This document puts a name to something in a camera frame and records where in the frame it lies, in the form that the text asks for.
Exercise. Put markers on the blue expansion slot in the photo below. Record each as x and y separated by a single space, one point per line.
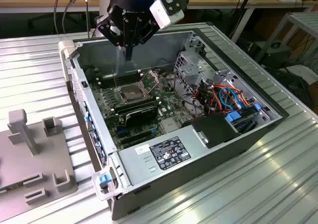
121 130

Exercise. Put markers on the silver chipset heatsink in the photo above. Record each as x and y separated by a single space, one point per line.
170 125

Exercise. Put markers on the black bag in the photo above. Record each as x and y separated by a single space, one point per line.
290 87

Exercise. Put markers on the black RAM slot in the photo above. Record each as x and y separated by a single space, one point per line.
139 101
124 109
119 74
124 79

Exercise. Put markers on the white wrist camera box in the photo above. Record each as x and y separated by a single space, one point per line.
165 14

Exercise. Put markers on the silver power supply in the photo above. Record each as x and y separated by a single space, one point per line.
134 164

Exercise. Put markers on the black drive cover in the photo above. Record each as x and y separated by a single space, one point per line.
213 129

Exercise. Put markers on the clear case corner latch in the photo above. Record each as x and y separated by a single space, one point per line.
104 189

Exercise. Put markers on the black expansion slot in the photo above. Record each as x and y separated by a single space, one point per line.
135 134
137 140

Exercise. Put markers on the silver drive cage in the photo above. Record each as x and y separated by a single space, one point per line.
188 70

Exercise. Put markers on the beige case corner bezel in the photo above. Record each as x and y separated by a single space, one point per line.
65 49

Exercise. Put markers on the blue disk carrier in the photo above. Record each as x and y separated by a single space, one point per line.
233 116

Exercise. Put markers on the green RAM stick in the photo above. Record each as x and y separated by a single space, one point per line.
4 190

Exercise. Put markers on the small blue clip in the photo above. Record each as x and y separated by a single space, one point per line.
257 107

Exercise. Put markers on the small black case switch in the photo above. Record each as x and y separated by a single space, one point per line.
84 84

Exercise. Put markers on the metal slat side table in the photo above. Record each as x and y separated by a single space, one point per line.
304 22

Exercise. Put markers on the black stand pole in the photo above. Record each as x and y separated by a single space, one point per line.
242 9

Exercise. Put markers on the open black PC case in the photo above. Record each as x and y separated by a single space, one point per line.
248 144

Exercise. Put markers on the black graphics card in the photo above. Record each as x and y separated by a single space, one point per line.
141 116

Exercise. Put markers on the grey parts rack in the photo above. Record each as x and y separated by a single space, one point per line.
29 164

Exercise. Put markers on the CPU socket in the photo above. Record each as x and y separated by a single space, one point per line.
131 93

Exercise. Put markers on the green motherboard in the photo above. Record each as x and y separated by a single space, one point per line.
171 104

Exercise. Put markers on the blue expansion card latch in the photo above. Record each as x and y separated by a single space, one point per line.
86 112

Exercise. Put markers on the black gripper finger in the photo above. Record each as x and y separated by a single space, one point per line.
109 31
147 32

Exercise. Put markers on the silver disk bay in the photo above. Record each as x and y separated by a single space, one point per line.
248 119

